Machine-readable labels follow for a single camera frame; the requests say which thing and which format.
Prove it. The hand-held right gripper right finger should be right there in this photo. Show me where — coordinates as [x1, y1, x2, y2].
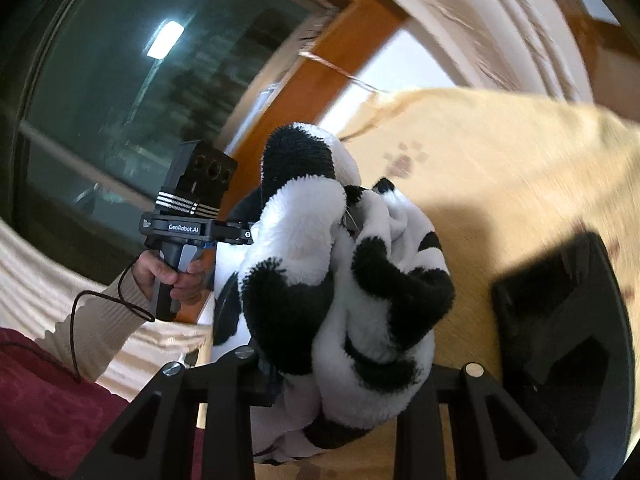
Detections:
[395, 362, 576, 480]

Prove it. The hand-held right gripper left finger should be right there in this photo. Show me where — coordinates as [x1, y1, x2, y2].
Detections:
[102, 346, 281, 480]

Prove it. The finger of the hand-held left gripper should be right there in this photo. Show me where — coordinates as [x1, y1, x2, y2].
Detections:
[215, 221, 255, 247]

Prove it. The cow print fleece garment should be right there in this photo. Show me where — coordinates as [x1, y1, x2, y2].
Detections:
[212, 122, 456, 463]

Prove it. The person's left hand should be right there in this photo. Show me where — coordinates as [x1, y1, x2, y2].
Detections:
[132, 247, 213, 306]

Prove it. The window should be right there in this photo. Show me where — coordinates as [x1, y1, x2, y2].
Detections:
[0, 0, 351, 281]

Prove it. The cream curtain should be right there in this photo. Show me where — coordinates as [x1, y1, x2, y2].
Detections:
[0, 220, 216, 401]
[365, 0, 596, 106]

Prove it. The wooden headboard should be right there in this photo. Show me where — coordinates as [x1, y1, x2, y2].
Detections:
[220, 0, 416, 216]

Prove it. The dark red clothing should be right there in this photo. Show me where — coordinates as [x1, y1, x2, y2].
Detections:
[0, 327, 206, 480]

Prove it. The tan paw print blanket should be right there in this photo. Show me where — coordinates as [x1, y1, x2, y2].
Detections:
[295, 87, 640, 480]

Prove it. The white mattress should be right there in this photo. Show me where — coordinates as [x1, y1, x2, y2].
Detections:
[320, 27, 453, 133]

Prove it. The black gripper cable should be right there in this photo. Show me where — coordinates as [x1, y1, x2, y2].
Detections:
[0, 255, 157, 386]

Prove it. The white curtain cord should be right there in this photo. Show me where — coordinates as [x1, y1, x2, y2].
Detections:
[299, 50, 381, 93]

